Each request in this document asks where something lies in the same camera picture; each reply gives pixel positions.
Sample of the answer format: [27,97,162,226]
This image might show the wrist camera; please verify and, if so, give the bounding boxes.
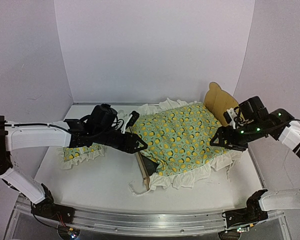
[223,106,241,129]
[119,110,140,134]

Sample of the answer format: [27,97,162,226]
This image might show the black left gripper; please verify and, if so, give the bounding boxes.
[94,127,147,153]

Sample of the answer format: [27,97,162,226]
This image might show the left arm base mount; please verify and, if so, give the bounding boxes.
[31,183,75,224]

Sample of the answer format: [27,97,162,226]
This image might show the lemon print bed cushion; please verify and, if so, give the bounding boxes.
[127,97,242,198]

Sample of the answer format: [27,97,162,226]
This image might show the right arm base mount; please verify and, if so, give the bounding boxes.
[221,189,268,230]

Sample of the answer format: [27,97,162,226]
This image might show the wooden pet bed frame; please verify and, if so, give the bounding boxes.
[129,81,241,192]

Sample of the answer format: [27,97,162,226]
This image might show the small lemon print pillow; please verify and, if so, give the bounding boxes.
[57,143,107,170]

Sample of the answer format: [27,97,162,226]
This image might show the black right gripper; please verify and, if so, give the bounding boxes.
[209,119,263,152]

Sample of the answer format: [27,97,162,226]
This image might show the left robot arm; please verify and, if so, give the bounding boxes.
[0,103,148,219]

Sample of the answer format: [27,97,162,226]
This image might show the aluminium front rail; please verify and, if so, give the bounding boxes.
[16,195,289,237]

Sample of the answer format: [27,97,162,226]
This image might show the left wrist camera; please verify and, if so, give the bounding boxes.
[119,110,140,134]

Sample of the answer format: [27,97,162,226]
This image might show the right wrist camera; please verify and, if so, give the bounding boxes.
[223,106,241,129]

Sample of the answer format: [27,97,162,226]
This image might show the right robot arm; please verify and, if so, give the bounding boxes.
[210,96,300,222]

